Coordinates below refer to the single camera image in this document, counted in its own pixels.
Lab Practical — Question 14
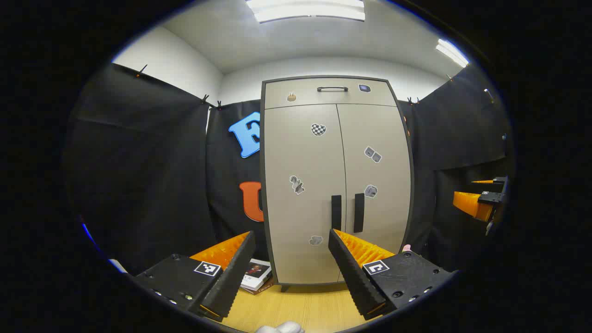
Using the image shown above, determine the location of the checkered sticker shoe cabinet door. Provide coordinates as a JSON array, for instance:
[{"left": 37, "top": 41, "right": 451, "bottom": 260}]
[{"left": 263, "top": 104, "right": 347, "bottom": 285}]

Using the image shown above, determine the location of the black backdrop cloth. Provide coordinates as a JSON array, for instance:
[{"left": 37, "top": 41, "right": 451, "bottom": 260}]
[{"left": 62, "top": 62, "right": 512, "bottom": 278}]

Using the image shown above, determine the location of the black door handle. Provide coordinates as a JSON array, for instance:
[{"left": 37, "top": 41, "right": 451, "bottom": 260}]
[
  {"left": 331, "top": 195, "right": 342, "bottom": 231},
  {"left": 354, "top": 193, "right": 365, "bottom": 233}
]

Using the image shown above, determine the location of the cube sticker shoe cabinet door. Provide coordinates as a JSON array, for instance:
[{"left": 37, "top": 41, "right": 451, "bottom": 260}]
[{"left": 336, "top": 103, "right": 412, "bottom": 283}]

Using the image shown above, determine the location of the brown book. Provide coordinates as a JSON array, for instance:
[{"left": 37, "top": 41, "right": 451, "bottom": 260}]
[{"left": 240, "top": 277, "right": 274, "bottom": 296}]

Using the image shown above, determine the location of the white picture book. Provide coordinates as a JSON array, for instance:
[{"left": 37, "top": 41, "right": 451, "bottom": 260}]
[{"left": 240, "top": 259, "right": 272, "bottom": 292}]

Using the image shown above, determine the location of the wide ceiling light panel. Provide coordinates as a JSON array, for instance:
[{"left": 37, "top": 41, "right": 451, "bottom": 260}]
[{"left": 245, "top": 0, "right": 366, "bottom": 24}]

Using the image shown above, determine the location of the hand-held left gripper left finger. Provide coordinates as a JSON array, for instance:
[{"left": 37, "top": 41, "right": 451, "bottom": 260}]
[{"left": 132, "top": 230, "right": 256, "bottom": 323}]

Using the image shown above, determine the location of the narrow ceiling light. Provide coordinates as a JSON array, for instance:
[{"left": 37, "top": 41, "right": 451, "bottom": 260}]
[{"left": 435, "top": 38, "right": 470, "bottom": 68}]

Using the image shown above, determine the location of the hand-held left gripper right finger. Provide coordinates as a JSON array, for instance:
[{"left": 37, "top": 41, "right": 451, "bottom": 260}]
[{"left": 328, "top": 228, "right": 459, "bottom": 321}]

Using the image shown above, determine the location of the beige double-door shoe cabinet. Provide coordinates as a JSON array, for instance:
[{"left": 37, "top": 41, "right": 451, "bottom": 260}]
[{"left": 260, "top": 75, "right": 414, "bottom": 294}]

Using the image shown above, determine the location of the beige cabinet drawer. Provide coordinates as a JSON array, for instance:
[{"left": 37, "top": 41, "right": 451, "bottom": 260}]
[{"left": 264, "top": 79, "right": 397, "bottom": 110}]

